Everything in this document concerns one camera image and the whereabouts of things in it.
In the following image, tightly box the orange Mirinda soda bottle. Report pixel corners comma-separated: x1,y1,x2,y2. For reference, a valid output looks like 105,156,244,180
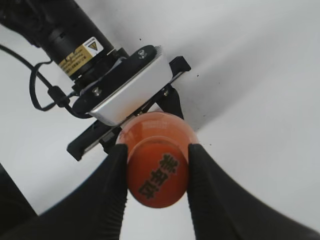
115,111,201,208

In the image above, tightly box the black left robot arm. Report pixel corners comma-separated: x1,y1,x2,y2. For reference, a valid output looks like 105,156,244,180
0,0,191,161

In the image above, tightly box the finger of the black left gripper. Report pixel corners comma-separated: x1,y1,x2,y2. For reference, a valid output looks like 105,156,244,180
99,127,122,154
157,86,184,119

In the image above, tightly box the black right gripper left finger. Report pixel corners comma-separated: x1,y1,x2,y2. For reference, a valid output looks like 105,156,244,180
0,144,128,240

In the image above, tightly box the orange bottle cap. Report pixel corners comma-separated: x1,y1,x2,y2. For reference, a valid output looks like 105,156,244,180
127,137,189,209

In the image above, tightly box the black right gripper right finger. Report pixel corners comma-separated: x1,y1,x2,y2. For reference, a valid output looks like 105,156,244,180
187,144,320,240

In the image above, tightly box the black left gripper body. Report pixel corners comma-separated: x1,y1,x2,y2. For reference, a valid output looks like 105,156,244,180
67,56,191,161

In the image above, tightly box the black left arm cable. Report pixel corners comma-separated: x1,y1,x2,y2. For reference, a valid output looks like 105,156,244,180
0,43,83,118

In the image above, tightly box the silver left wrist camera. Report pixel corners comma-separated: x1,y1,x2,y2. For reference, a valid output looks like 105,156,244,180
71,44,174,127

